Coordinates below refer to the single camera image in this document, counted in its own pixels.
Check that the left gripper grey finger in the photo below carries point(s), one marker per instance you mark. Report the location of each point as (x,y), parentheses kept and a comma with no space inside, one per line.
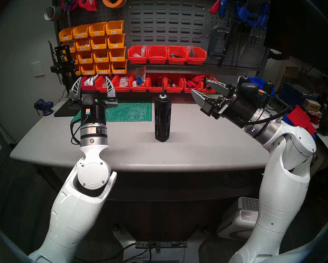
(74,91)
(111,91)

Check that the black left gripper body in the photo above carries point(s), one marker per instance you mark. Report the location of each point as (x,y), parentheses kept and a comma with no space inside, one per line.
(96,116)

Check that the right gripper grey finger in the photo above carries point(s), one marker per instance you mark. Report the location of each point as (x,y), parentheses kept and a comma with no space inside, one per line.
(205,102)
(221,87)

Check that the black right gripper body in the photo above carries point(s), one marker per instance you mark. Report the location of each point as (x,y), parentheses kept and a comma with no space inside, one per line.
(235,107)

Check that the black cylindrical screwdriver set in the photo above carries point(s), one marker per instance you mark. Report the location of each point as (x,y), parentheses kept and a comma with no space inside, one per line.
(269,87)
(242,80)
(163,122)

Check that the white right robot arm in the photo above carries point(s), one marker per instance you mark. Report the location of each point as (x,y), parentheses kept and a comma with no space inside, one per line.
(284,166)

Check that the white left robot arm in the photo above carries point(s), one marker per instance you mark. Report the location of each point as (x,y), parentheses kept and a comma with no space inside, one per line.
(92,174)

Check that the black screwdriver stand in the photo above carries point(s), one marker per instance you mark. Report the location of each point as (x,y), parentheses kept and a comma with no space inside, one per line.
(62,111)

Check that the black pen electric screwdriver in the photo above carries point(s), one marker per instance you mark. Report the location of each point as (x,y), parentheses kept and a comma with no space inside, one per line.
(53,54)

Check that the red plastic parts bin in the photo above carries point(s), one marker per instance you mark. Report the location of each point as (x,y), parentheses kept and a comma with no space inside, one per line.
(191,90)
(100,87)
(209,91)
(133,59)
(157,58)
(177,61)
(175,89)
(199,59)
(155,89)
(142,89)
(122,89)
(87,87)

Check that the clear bag of screws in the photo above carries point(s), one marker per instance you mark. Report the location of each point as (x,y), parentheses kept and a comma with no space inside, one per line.
(124,82)

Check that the white parts bag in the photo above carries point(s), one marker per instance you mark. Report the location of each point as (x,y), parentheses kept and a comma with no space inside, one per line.
(90,81)

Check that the yellow parts bin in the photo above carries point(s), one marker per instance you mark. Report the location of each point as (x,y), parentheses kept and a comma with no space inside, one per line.
(66,35)
(83,44)
(72,46)
(78,70)
(74,57)

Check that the yellow bin labelled M2.5-5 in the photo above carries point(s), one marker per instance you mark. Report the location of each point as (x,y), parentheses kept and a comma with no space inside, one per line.
(103,68)

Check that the yellow bin labelled M2.5-6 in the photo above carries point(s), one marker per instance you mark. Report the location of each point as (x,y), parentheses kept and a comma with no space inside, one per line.
(87,70)

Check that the yellow bin labelled M4 HEX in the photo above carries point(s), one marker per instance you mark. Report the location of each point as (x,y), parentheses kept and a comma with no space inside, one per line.
(119,68)

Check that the white bottle blue cap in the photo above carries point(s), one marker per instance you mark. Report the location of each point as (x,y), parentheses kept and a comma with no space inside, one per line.
(135,83)

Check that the green cutting mat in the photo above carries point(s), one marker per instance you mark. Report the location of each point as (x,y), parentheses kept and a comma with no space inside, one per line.
(136,111)

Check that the blue bench vise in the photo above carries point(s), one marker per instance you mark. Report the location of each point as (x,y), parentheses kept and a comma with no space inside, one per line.
(44,107)

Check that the yellow bin labelled M3-12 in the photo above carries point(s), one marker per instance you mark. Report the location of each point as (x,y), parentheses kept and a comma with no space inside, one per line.
(85,57)

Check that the tall clear plastic bag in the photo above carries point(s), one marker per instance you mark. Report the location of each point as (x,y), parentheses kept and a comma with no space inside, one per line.
(140,72)

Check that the blue plastic bin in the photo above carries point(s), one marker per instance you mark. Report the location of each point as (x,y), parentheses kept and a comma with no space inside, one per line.
(258,81)

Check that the yellow bin labelled M3-8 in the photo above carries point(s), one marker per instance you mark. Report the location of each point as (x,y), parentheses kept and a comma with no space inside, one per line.
(101,56)

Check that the yellow bin labelled M3-6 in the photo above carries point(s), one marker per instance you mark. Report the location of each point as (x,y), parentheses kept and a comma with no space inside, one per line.
(117,55)

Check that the grey metal C-clamp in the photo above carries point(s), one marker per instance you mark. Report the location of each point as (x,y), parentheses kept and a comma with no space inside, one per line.
(211,43)

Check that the small clear plastic bag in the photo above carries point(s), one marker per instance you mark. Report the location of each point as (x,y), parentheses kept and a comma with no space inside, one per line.
(144,51)
(190,51)

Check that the yellow bin labelled M3-4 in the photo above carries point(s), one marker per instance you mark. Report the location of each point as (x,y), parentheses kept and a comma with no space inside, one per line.
(116,42)

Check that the dark blue crate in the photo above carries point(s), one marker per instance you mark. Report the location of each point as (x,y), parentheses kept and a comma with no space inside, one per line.
(290,94)

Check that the yellow bin labelled M3X8 BAD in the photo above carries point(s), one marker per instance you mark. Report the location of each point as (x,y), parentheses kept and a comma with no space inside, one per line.
(81,32)

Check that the yellow bin labelled M3X6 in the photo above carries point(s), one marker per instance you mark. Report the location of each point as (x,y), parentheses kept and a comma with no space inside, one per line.
(114,29)

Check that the large red storage bin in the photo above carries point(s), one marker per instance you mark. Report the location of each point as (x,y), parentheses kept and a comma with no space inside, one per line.
(302,118)

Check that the small cardboard box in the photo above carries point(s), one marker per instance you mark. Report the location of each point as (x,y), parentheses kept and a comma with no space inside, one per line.
(312,105)

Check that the blue spring clamp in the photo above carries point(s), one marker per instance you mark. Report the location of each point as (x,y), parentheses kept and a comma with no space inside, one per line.
(242,13)
(262,18)

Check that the black desktop device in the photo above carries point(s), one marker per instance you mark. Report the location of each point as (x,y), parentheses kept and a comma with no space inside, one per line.
(327,126)

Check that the black monitor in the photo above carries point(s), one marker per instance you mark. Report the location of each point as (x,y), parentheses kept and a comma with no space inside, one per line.
(303,24)

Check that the white air purifier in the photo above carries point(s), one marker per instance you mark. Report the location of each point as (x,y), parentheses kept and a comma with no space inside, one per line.
(235,221)

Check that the black power strip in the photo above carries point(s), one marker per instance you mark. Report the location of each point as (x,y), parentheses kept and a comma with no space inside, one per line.
(164,243)

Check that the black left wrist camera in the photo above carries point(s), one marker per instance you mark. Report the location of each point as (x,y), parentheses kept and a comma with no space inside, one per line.
(87,102)

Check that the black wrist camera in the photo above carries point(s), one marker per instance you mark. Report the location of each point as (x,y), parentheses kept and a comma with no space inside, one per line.
(87,102)
(250,89)

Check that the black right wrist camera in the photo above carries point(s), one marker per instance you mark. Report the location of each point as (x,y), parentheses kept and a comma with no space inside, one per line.
(250,89)

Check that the white wall switch plate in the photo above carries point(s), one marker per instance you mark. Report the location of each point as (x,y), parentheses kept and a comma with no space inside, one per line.
(37,69)

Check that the grey duct tape roll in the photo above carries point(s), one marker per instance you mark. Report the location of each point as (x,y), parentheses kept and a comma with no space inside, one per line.
(55,12)

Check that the dark grey tool wall panel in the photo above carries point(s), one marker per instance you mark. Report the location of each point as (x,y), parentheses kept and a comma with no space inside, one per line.
(164,7)

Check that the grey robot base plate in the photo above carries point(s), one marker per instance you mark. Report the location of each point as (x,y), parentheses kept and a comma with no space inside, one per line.
(198,246)

